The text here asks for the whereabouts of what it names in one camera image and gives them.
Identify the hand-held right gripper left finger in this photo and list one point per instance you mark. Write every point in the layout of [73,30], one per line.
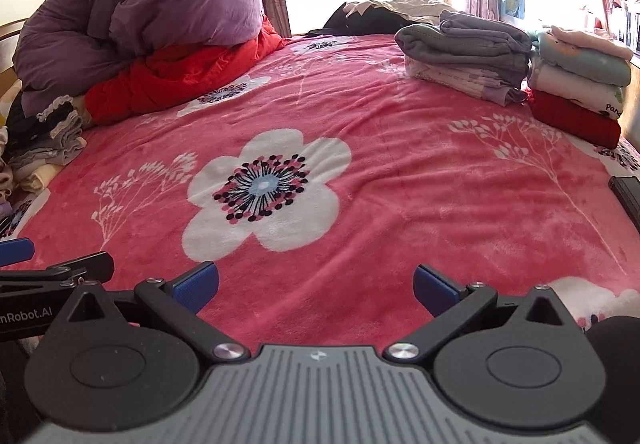
[196,289]

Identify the pile of ruffled clothes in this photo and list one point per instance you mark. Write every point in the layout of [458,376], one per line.
[45,139]

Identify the dark clothes pile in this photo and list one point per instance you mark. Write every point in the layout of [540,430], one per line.
[370,17]

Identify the pink floral blanket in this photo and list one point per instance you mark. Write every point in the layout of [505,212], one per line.
[400,184]

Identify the black ribbed device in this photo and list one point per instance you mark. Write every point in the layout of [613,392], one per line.
[627,196]

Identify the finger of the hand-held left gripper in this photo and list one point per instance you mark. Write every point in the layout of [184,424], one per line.
[15,252]
[75,270]

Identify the dark cloth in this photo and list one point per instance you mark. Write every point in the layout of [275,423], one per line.
[617,354]

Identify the light purple printed folded clothes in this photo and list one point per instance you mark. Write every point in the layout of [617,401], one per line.
[465,82]

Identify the red quilt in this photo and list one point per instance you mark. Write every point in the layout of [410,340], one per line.
[190,69]

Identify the mint green folded garment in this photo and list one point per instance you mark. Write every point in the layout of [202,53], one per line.
[585,64]

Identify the white printed folded garment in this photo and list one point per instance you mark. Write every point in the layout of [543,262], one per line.
[575,92]

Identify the grey folded clothes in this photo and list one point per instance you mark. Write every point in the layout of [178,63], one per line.
[465,44]

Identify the wooden headboard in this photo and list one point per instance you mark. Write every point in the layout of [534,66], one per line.
[10,32]

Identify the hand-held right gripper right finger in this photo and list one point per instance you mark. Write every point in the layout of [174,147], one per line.
[434,294]

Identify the row of books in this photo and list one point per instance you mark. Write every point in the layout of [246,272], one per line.
[625,27]

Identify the red folded garment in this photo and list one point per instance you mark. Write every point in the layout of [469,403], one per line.
[575,119]

